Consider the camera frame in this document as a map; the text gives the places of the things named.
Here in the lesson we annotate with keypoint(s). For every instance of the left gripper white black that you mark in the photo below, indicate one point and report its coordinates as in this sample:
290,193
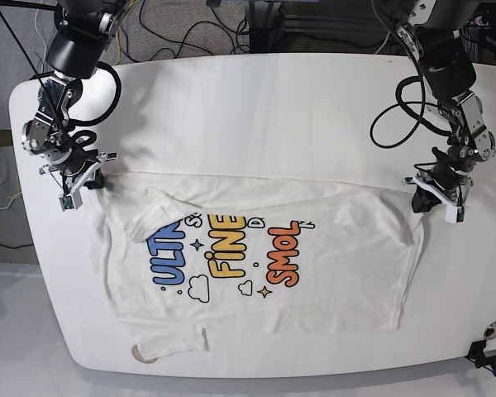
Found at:
436,184

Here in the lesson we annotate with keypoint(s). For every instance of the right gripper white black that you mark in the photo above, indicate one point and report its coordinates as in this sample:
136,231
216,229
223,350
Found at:
73,171

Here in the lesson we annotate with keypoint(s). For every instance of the white printed T-shirt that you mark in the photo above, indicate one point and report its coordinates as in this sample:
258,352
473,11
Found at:
183,255

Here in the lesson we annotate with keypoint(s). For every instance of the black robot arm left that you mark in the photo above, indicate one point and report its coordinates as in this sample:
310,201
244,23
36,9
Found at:
430,32

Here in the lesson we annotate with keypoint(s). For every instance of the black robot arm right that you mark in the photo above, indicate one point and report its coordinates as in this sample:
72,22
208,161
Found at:
84,31

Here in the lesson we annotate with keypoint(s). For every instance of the silver table grommet right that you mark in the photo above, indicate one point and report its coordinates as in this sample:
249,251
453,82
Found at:
490,331

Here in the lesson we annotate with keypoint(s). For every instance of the silver table grommet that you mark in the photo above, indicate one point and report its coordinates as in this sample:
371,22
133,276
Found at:
490,331
136,354

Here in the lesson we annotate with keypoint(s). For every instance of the silver table grommet left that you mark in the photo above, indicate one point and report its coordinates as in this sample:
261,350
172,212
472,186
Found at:
136,354

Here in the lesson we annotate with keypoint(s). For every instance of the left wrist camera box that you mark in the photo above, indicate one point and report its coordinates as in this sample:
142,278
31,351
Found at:
454,214

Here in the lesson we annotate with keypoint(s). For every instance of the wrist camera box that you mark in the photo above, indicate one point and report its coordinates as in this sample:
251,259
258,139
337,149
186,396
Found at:
454,214
71,201

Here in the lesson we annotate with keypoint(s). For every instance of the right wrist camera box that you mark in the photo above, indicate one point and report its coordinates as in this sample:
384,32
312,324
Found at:
71,201

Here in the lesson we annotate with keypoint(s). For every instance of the black clamp with cable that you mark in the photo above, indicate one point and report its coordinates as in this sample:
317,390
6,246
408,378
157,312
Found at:
479,359

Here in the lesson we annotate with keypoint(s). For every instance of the black aluminium frame post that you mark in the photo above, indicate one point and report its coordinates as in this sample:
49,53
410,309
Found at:
265,20

